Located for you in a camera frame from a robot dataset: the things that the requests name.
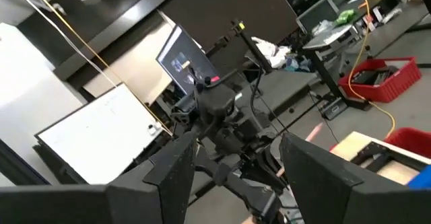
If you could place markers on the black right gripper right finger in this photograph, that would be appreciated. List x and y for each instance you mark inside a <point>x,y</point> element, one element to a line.
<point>336,200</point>

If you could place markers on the computer monitor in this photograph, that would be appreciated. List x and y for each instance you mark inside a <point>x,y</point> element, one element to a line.
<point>188,59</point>

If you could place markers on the grey office table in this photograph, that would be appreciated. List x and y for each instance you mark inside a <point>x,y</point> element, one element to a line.
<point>394,29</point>

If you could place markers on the grey office chair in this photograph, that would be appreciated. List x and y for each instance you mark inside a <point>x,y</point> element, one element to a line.
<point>318,15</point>

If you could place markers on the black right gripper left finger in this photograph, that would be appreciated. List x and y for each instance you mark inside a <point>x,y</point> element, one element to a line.
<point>101,205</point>

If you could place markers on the grey floor box device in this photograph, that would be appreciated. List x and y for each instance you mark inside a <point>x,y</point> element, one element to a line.
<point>335,109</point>

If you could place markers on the white garment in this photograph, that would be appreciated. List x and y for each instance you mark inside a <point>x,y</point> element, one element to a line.
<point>272,54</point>

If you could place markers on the green snack package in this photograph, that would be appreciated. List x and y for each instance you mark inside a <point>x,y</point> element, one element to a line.
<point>345,16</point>

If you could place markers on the red basket with black devices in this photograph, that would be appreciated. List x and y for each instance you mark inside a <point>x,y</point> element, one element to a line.
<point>397,87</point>

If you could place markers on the empty red plastic basket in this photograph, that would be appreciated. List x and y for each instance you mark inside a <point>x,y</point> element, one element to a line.
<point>410,140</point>

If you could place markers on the black tripod stand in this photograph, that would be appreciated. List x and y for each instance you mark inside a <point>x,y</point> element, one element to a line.
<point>250,45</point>

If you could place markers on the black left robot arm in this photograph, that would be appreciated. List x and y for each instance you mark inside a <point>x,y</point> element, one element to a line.
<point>215,103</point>

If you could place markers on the large blue plastic bin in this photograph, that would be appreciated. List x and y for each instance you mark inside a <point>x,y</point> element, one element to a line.
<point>421,182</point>

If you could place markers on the white whiteboard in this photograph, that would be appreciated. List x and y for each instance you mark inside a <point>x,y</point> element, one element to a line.
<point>101,136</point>

